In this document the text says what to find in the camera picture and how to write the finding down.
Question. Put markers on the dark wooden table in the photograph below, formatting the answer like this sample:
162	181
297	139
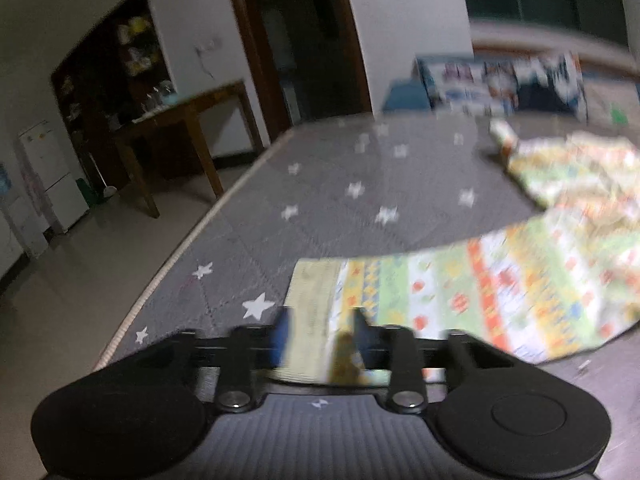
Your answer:
187	112

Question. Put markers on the blue sofa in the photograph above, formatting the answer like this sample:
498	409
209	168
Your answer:
610	102

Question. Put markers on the white refrigerator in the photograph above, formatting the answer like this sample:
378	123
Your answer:
53	188

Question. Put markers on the colourful patterned garment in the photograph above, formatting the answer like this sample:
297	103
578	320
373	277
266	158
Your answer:
560	283

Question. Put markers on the grey star-patterned mat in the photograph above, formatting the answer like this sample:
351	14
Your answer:
364	187

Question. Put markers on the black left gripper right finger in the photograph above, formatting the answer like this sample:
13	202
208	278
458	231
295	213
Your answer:
490	410

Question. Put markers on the patterned printed cushion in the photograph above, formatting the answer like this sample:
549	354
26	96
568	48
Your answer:
488	85

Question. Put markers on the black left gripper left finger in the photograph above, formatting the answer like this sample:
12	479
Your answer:
145	413

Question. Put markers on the dark wooden doorway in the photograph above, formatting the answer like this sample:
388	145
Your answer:
305	60

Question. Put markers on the dark wall shelf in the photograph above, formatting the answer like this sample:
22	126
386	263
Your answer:
103	85

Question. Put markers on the dark navy cushion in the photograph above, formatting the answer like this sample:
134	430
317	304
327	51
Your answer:
539	98

